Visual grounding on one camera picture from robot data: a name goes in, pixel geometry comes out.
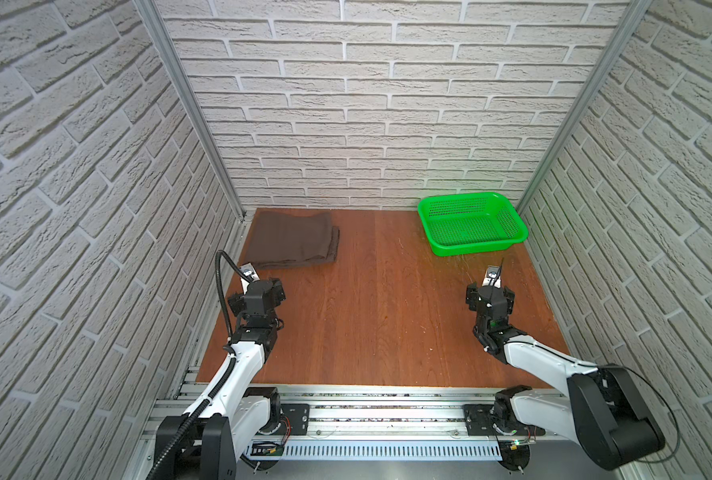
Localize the brown trousers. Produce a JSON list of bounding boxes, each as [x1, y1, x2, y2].
[[244, 211, 340, 270]]

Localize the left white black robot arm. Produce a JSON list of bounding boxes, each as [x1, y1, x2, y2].
[[147, 278, 286, 479]]

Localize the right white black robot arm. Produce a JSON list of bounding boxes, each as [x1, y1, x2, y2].
[[465, 278, 666, 471]]

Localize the green plastic basket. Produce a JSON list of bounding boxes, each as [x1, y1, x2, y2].
[[417, 192, 529, 257]]

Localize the small black electronics box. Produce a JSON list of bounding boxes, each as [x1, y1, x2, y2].
[[250, 442, 285, 457]]

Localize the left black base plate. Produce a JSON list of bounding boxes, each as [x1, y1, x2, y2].
[[271, 403, 311, 437]]

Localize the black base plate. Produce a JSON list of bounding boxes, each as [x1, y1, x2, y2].
[[463, 404, 546, 437], [271, 403, 311, 437]]

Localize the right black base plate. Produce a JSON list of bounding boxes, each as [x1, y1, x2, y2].
[[463, 404, 546, 437]]

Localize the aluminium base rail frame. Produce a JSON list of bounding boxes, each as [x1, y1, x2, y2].
[[124, 383, 651, 480]]

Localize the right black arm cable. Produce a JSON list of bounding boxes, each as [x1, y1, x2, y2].
[[625, 367, 681, 464]]

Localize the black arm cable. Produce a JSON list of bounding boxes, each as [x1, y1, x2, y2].
[[144, 250, 255, 480], [625, 367, 681, 464]]

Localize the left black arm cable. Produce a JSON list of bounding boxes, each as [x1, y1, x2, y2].
[[144, 250, 255, 480]]

